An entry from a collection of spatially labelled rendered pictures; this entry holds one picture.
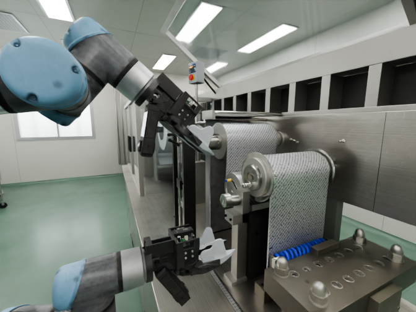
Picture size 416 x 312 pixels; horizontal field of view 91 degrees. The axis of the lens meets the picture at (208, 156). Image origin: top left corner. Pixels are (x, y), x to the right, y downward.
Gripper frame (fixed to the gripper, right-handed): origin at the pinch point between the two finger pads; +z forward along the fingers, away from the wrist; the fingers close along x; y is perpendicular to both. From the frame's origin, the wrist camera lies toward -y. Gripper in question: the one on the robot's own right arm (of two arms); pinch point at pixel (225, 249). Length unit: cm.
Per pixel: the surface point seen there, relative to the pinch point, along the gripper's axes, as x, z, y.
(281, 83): 31, 46, 50
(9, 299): 158, -109, -109
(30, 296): 154, -94, -109
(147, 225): 59, -12, -19
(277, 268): -7.1, 10.8, -4.2
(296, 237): -0.2, 25.1, -3.0
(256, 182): 3.1, 11.4, 15.2
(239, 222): 7.1, 8.7, 2.1
